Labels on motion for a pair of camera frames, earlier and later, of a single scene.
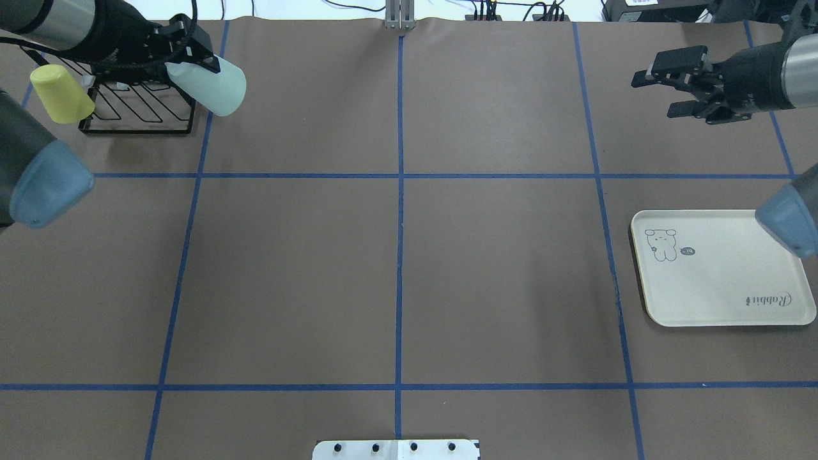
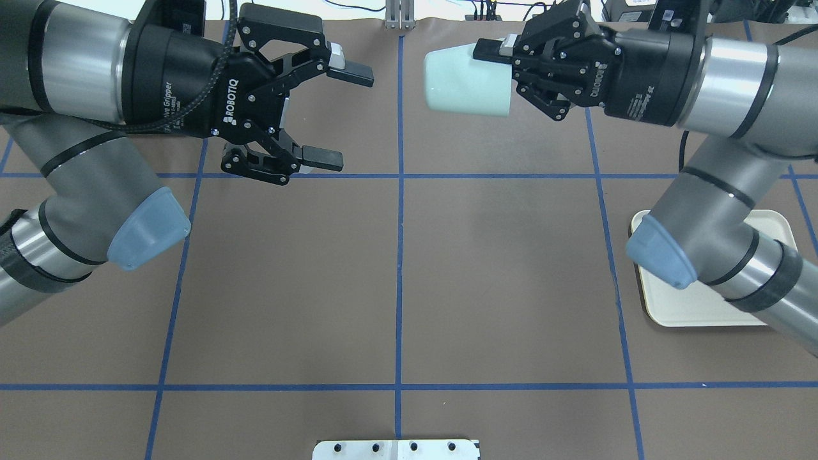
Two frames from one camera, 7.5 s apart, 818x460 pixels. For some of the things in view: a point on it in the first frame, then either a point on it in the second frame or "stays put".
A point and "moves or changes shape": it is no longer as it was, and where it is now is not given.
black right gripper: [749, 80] -> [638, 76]
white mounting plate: [396, 450] stays put
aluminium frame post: [399, 15] stays put
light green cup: [222, 93] moves or changes shape
